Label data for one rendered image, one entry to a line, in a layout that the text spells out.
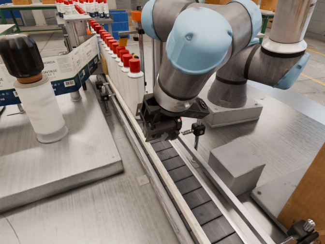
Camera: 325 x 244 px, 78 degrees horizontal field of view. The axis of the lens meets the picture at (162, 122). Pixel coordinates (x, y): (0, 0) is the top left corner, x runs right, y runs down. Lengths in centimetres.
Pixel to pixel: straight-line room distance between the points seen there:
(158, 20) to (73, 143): 43
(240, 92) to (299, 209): 43
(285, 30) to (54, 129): 69
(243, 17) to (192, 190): 36
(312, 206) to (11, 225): 62
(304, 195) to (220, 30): 34
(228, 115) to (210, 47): 55
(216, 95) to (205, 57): 53
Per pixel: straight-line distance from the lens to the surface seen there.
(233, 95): 77
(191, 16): 27
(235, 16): 34
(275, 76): 69
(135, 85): 64
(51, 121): 66
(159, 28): 42
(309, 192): 46
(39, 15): 852
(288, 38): 66
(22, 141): 75
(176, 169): 54
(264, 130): 82
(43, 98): 62
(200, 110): 44
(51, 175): 59
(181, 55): 26
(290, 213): 51
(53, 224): 57
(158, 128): 40
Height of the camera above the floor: 128
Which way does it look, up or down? 36 degrees down
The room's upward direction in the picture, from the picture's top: straight up
